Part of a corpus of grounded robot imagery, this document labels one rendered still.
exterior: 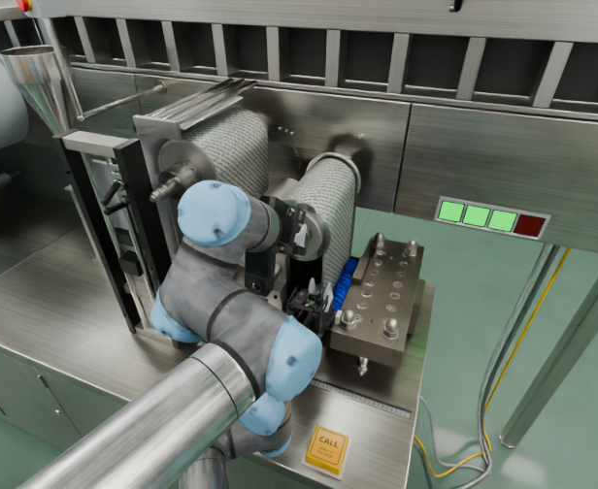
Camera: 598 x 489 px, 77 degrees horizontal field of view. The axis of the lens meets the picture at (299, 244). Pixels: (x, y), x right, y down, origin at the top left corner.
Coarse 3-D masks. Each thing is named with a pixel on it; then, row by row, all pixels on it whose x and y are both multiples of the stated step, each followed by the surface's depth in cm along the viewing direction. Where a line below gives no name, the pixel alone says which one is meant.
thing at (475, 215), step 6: (468, 210) 95; (474, 210) 94; (480, 210) 94; (486, 210) 93; (468, 216) 96; (474, 216) 95; (480, 216) 95; (486, 216) 94; (468, 222) 97; (474, 222) 96; (480, 222) 95
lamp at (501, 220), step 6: (492, 216) 93; (498, 216) 93; (504, 216) 92; (510, 216) 92; (492, 222) 94; (498, 222) 94; (504, 222) 93; (510, 222) 93; (498, 228) 94; (504, 228) 94; (510, 228) 93
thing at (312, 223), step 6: (300, 216) 74; (306, 216) 73; (312, 216) 74; (306, 222) 74; (312, 222) 74; (312, 228) 74; (318, 228) 74; (312, 234) 75; (318, 234) 75; (318, 240) 76; (312, 246) 77; (318, 246) 76; (306, 252) 79; (312, 252) 78
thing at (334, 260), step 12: (348, 216) 93; (348, 228) 97; (336, 240) 86; (348, 240) 100; (336, 252) 90; (348, 252) 105; (324, 264) 81; (336, 264) 93; (324, 276) 83; (336, 276) 96; (324, 288) 86
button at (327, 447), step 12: (324, 432) 77; (336, 432) 77; (312, 444) 75; (324, 444) 75; (336, 444) 75; (312, 456) 73; (324, 456) 73; (336, 456) 73; (324, 468) 73; (336, 468) 72
